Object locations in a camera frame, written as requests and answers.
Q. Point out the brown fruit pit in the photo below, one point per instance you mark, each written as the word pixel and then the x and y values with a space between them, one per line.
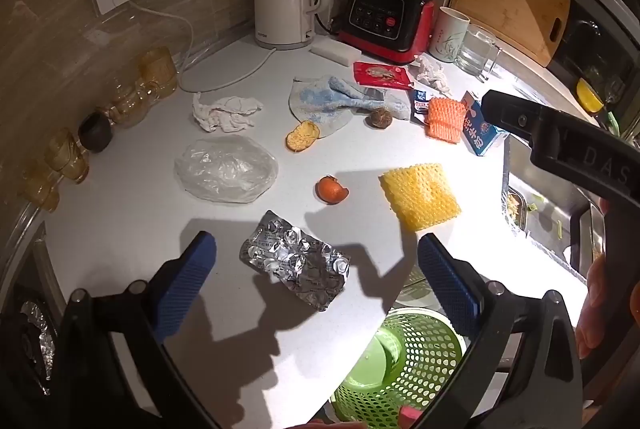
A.
pixel 380 117

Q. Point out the green perforated plastic basket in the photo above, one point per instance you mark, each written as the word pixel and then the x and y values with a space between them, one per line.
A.
pixel 405 364

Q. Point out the person's right hand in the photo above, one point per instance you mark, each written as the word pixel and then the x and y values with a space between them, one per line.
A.
pixel 595 304

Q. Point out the orange foam fruit net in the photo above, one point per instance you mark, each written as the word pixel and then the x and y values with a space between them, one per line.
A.
pixel 442 119

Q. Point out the dark round jar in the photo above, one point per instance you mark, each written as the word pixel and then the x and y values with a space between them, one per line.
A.
pixel 95 132

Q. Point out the clear plastic bag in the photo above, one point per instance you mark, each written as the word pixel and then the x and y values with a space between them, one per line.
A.
pixel 225 169

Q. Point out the wooden cutting board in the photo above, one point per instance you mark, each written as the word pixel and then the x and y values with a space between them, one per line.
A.
pixel 515 6

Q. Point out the amber glass cup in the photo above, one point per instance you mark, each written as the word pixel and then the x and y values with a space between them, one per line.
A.
pixel 129 103
pixel 67 156
pixel 159 70
pixel 39 186

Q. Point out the silver blister pack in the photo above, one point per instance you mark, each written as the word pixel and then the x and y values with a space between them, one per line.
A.
pixel 295 261

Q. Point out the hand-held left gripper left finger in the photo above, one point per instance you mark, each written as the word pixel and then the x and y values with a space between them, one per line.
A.
pixel 187 279

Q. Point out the aluminium foil sheet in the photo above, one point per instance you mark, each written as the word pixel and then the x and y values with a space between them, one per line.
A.
pixel 40 339

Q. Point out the stainless steel sink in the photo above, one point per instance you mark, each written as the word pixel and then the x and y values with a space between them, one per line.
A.
pixel 545 219

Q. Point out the small orange peel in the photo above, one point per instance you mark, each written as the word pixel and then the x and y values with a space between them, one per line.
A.
pixel 332 190

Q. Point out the red snack packet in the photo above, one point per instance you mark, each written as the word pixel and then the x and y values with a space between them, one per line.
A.
pixel 382 75

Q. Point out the large orange peel piece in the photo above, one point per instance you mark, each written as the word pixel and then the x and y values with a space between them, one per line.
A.
pixel 301 136

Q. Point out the blue white carton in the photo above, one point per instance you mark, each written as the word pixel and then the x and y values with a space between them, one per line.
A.
pixel 482 126

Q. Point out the metal food scrap container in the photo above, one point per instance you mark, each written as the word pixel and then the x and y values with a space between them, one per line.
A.
pixel 515 209

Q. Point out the white cup with plant print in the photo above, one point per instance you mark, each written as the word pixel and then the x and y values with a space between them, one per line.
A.
pixel 447 34

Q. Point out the clear glass mug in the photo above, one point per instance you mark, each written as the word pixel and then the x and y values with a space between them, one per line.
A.
pixel 475 51

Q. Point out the yellow foam fruit net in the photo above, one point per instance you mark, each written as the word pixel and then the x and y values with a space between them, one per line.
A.
pixel 420 196

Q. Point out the white tissue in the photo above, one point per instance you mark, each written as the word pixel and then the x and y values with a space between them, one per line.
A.
pixel 432 74
pixel 225 111

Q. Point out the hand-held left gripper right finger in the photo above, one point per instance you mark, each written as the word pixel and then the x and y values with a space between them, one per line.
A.
pixel 447 284

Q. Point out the blue white cloth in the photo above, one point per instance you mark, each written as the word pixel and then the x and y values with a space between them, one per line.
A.
pixel 330 101

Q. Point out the small blue sachet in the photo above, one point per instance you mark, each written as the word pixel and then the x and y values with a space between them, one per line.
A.
pixel 419 101

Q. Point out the yellow bowl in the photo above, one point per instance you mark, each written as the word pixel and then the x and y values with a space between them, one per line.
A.
pixel 590 95

